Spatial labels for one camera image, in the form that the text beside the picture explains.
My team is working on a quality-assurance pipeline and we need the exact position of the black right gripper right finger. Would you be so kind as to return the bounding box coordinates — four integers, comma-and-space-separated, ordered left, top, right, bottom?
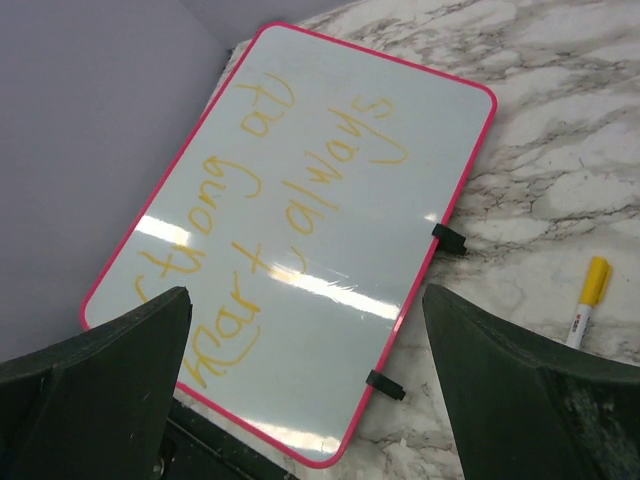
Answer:
422, 284, 639, 479

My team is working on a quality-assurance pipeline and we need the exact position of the black whiteboard clip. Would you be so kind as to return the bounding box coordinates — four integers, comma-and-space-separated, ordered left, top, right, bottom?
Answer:
366, 369, 406, 401
432, 223, 467, 256

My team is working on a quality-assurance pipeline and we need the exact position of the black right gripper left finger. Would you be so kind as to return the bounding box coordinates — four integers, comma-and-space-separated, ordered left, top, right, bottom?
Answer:
1, 287, 192, 479

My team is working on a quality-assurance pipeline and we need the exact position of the white marker pen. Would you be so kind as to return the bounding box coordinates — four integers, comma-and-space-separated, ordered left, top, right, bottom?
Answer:
565, 256, 612, 349

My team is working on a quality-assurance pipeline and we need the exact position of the pink framed whiteboard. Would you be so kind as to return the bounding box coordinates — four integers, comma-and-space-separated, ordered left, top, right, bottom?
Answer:
80, 23, 498, 469

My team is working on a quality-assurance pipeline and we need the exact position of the yellow marker cap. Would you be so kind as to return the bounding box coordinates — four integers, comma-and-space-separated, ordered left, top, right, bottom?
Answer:
579, 256, 613, 307

